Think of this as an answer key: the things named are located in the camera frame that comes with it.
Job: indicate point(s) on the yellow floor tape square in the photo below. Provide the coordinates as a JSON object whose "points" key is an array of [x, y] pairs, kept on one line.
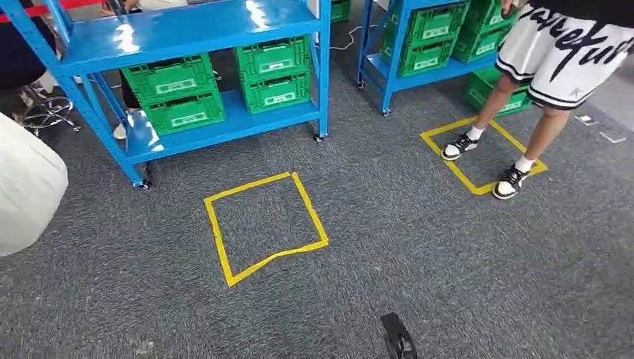
{"points": [[231, 281], [475, 189]]}

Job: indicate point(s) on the seated person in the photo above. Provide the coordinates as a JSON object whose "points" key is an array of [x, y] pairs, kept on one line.
{"points": [[20, 54]]}

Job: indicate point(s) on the small white floor plate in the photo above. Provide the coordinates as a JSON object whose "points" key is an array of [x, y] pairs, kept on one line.
{"points": [[586, 120]]}

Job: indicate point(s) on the large blue metal shelf rack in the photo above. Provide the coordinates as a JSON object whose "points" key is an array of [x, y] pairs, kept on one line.
{"points": [[188, 27]]}

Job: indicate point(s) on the person behind rack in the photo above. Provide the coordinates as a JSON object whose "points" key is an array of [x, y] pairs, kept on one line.
{"points": [[130, 96]]}

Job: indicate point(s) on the red barrier belt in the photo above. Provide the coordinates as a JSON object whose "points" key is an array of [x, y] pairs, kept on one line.
{"points": [[20, 14]]}

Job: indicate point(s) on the chrome office chair base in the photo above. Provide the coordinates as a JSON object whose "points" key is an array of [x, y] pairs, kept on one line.
{"points": [[47, 114]]}

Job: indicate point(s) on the standing person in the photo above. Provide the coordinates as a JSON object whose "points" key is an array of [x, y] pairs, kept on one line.
{"points": [[559, 54]]}

